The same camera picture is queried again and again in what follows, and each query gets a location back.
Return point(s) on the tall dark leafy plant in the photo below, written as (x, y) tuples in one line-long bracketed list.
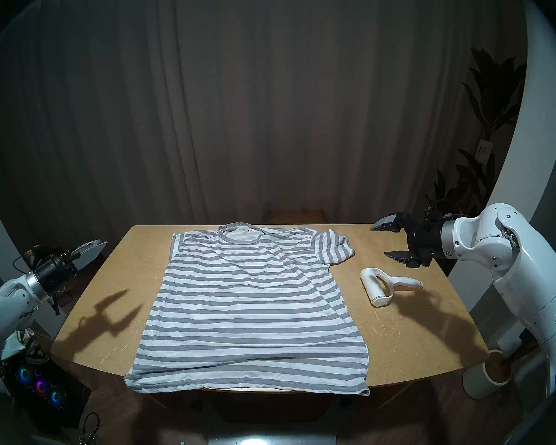
[(491, 96)]

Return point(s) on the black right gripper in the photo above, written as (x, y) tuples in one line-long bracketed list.
[(428, 242)]

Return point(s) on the white paper plant tag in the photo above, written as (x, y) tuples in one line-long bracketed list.
[(484, 149)]

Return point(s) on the white curved arch panel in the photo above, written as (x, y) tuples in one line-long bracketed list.
[(0, 235), (533, 124)]

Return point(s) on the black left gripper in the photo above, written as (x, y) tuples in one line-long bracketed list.
[(55, 272)]

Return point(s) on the wooden chair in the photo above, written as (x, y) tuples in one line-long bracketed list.
[(294, 215)]

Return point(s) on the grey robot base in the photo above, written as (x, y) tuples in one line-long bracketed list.
[(273, 438)]

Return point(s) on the computer case with RGB fans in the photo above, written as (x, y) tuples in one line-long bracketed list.
[(41, 388)]

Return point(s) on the white plant pot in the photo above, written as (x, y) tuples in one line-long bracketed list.
[(479, 381)]

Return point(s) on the beige pleated curtain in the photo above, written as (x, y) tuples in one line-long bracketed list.
[(250, 101)]

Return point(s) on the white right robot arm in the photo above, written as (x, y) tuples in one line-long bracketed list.
[(519, 263)]

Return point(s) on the pile of cloth bags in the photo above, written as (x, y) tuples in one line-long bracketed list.
[(23, 346)]

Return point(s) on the grey white striped t-shirt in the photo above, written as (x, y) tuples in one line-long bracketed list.
[(250, 305)]

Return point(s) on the white lint roller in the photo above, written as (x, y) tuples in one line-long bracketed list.
[(380, 291)]

